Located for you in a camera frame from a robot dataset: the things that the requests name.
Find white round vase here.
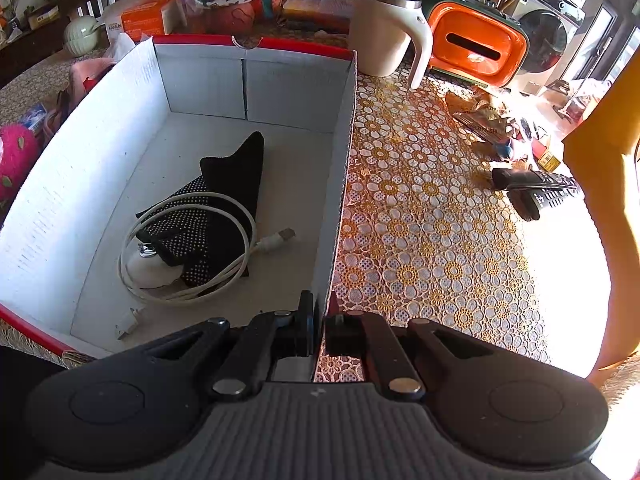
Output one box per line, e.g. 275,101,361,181
63,15,100,58

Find washing machine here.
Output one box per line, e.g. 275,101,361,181
504,0,586,93

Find pink plush strawberry toy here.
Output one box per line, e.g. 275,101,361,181
0,124,40,202

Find white red-rimmed cardboard box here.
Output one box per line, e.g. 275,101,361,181
1,35,357,358

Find colourful flat box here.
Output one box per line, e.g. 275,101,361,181
282,0,355,34

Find crumpled snack wrappers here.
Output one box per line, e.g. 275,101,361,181
445,90,514,160

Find cream mug with steel rim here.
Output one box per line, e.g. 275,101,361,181
348,0,433,89

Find orange green tissue box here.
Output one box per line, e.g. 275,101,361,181
422,0,529,87

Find floral lace tablecloth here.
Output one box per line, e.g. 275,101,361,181
1,72,547,359

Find black remote control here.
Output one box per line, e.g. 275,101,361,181
491,168,584,221

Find orange cardboard box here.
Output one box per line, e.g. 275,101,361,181
104,0,182,44

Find yellow chair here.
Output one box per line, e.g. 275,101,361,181
564,54,639,387

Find black dotted cloth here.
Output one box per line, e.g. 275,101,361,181
137,131,265,287

